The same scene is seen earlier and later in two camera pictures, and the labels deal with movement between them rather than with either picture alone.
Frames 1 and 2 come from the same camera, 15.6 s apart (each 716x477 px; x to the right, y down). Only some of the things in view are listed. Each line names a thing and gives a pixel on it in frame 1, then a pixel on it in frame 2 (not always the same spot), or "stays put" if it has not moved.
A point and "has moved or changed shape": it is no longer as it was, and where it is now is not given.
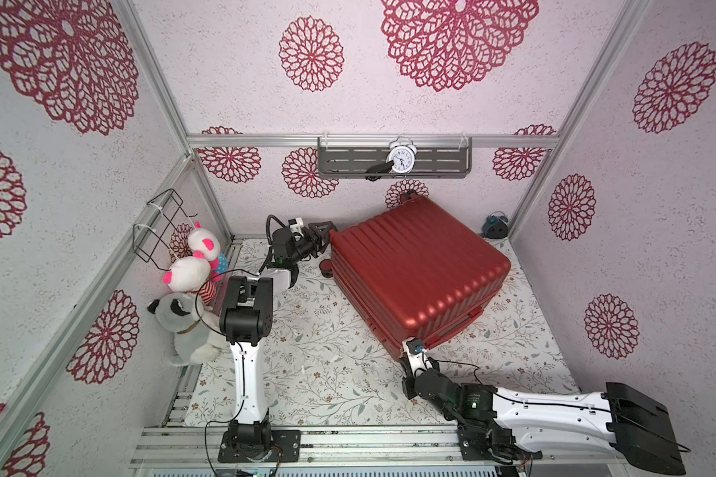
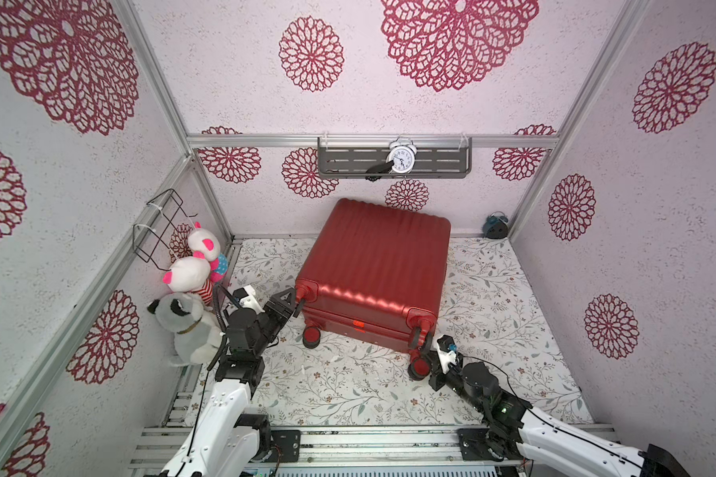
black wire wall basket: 154,240 stays put
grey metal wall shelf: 351,157 stays put
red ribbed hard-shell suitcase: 411,271 has moved or changed shape
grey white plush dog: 196,328 stays put
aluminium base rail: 373,446 stays put
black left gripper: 313,235 to 285,307
